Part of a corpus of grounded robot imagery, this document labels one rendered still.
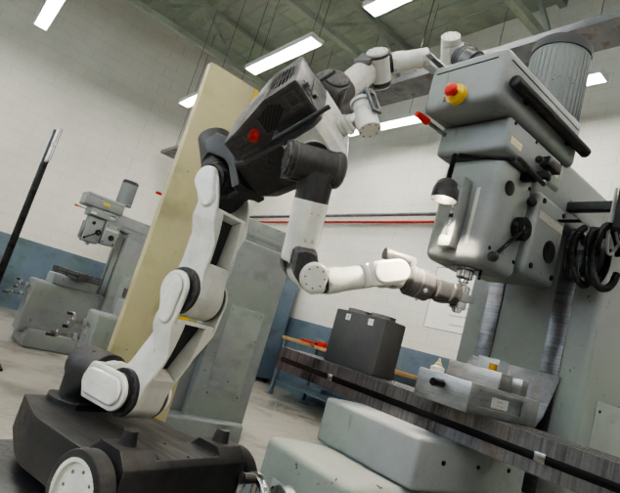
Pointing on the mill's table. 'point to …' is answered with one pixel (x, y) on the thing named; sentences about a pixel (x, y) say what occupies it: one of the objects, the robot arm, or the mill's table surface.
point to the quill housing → (484, 218)
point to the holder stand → (365, 342)
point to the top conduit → (549, 115)
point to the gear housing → (496, 145)
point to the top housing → (498, 100)
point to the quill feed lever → (521, 230)
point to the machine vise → (479, 397)
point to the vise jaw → (480, 376)
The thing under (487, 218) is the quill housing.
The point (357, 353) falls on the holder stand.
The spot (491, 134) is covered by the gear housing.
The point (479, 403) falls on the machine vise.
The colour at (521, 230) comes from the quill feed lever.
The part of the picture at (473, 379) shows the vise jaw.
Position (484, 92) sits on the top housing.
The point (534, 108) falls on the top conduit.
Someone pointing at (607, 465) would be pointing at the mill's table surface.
